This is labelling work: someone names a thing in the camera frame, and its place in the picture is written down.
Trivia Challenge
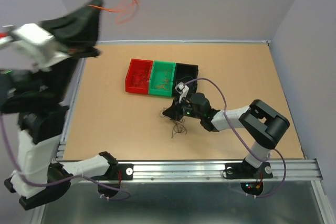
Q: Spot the orange wire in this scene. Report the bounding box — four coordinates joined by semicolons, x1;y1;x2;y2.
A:
88;0;140;25
154;70;173;91

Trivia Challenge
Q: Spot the black plastic bin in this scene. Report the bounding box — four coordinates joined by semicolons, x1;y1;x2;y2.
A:
172;63;198;97

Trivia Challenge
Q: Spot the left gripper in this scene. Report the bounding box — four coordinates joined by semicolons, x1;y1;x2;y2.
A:
43;0;108;101

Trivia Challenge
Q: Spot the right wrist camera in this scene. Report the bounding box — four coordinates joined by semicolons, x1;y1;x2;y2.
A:
175;82;189;103

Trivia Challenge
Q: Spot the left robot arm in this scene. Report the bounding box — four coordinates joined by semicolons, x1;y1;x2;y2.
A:
1;0;117;210

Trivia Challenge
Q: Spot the green plastic bin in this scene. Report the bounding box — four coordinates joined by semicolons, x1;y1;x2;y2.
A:
148;61;176;97

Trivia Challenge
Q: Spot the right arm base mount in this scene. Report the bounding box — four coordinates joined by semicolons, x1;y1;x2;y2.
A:
222;160;273;179

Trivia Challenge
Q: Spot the wire bundle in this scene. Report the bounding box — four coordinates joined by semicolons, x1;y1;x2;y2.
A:
157;107;188;138

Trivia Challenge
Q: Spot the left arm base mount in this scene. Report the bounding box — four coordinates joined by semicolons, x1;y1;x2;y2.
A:
95;163;134;181

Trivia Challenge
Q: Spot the aluminium frame rail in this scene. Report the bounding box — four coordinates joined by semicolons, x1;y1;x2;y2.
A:
28;40;336;224

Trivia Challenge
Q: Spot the red plastic bin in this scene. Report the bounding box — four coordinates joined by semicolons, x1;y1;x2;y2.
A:
125;58;153;94

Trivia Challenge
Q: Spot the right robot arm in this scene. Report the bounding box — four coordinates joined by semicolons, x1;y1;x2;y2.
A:
162;93;290;177

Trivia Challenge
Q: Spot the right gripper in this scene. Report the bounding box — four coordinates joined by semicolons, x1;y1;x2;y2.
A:
161;95;203;121

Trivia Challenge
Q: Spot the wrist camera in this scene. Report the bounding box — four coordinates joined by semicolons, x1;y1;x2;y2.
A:
1;23;70;72
175;82;189;103

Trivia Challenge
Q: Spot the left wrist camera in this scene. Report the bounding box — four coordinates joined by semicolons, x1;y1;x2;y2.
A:
1;23;70;72

